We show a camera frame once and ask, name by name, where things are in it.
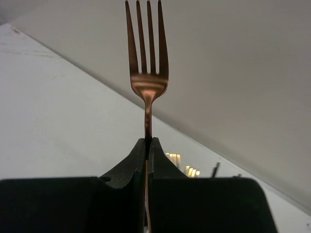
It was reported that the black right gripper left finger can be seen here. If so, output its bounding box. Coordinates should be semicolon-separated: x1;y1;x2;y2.
0;139;146;233

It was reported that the rose gold fork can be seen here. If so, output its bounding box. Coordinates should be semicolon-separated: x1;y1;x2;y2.
125;0;169;232

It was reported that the gold fork green handle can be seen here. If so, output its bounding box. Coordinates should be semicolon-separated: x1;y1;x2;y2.
166;152;181;169
184;166;200;178

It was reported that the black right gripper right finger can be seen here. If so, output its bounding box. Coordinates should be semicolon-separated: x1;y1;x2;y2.
148;138;277;233

